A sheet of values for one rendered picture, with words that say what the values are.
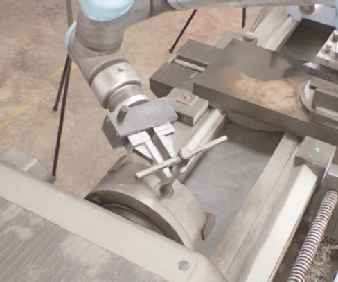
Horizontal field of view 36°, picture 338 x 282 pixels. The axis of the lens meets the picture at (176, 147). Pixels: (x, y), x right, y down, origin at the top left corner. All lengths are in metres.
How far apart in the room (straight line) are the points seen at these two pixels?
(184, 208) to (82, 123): 2.05
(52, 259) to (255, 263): 0.70
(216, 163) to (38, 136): 1.44
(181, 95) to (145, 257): 1.06
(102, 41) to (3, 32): 2.94
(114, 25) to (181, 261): 0.43
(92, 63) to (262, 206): 0.69
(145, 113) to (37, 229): 0.32
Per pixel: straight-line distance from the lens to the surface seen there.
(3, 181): 0.84
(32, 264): 0.73
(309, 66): 1.56
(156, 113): 0.97
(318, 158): 1.58
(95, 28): 0.94
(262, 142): 1.82
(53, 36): 3.76
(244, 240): 1.39
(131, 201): 0.96
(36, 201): 0.80
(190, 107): 1.68
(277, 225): 1.41
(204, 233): 1.02
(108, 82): 0.97
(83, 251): 0.73
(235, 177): 1.69
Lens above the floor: 1.93
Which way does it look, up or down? 43 degrees down
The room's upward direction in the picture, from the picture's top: 3 degrees clockwise
